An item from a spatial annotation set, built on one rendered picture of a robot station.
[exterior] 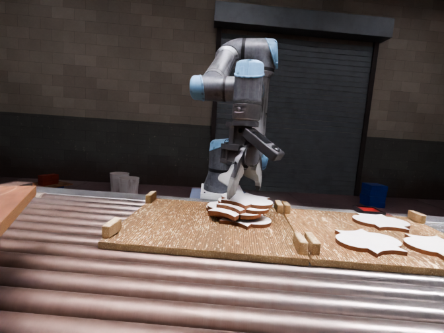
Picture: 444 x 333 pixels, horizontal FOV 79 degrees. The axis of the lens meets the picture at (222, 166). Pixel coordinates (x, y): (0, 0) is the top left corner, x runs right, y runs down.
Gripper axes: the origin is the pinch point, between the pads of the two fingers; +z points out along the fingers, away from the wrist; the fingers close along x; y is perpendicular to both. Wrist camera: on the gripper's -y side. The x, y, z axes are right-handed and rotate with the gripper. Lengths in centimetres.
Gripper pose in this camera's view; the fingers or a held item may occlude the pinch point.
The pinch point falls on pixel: (246, 196)
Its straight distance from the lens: 74.0
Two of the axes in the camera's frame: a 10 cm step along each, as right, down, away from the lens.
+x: -6.0, 0.6, -7.9
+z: -0.7, 9.9, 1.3
